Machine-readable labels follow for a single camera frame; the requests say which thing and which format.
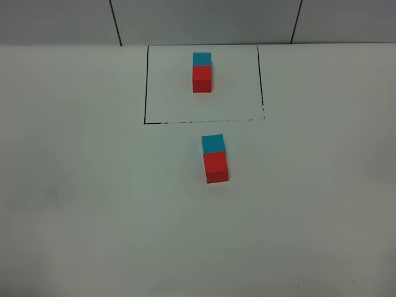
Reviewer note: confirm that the blue template cube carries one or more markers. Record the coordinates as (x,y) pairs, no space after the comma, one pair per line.
(201,59)

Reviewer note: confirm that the red template cube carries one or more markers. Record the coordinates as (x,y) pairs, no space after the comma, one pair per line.
(202,79)

